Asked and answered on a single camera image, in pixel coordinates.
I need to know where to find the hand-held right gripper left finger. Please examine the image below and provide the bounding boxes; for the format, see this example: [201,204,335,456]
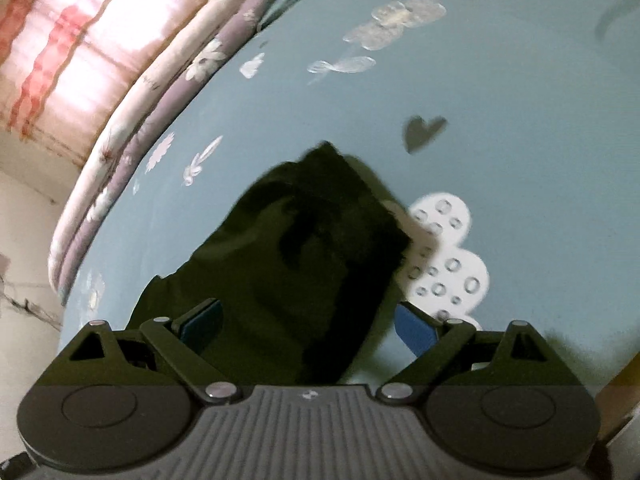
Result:
[67,298,242,405]

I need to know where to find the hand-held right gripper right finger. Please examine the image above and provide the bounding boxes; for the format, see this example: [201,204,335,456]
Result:
[376,301,561,405]

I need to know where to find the black drawstring pants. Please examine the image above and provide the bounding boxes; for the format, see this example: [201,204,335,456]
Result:
[127,141,413,386]

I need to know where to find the folded pink purple floral quilt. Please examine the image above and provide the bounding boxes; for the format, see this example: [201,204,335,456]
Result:
[47,0,291,306]

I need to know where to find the pink patterned curtain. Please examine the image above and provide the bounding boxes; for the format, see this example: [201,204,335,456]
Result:
[0,0,236,171]

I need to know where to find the hanging wall cables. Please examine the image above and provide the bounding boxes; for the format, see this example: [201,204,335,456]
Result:
[0,255,63,331]

